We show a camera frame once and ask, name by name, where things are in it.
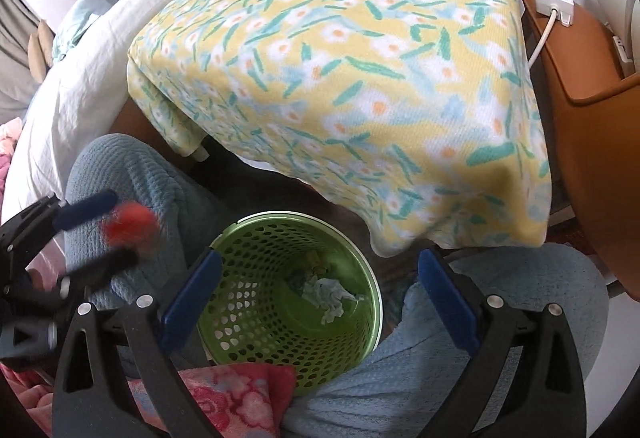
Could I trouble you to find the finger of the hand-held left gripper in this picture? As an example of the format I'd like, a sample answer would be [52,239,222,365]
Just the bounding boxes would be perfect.
[0,190,118,269]
[30,249,140,305]

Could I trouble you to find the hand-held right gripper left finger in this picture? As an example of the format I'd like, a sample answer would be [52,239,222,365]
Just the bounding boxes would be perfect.
[50,249,223,438]

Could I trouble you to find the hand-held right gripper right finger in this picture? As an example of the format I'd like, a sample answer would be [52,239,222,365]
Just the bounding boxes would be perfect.
[417,248,588,438]

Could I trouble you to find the red fuzzy ball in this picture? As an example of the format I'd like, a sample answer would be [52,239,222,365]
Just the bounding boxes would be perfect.
[100,202,161,251]

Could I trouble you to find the green perforated plastic basket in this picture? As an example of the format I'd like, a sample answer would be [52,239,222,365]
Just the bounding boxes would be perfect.
[197,213,385,394]

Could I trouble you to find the pink floral cloth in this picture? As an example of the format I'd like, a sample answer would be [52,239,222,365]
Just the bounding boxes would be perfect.
[127,363,298,438]

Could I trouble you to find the crumpled white tissue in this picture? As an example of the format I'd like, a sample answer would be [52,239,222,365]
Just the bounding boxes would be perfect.
[302,275,366,325]

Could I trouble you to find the white pillow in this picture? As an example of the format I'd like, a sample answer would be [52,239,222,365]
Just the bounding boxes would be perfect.
[2,0,241,239]

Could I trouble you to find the grey cloth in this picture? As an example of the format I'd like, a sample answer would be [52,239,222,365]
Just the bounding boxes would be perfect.
[0,0,41,124]

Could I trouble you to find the light blue cloth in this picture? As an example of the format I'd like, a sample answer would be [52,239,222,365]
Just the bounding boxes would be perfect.
[52,0,106,61]

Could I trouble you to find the brown wooden nightstand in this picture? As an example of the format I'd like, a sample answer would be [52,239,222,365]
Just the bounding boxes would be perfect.
[517,0,640,304]

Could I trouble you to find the yellow floral pillow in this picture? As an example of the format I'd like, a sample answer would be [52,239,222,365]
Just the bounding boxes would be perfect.
[126,0,553,259]

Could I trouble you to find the white power strip cable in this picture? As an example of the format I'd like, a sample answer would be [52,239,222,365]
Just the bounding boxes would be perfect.
[525,8,558,69]

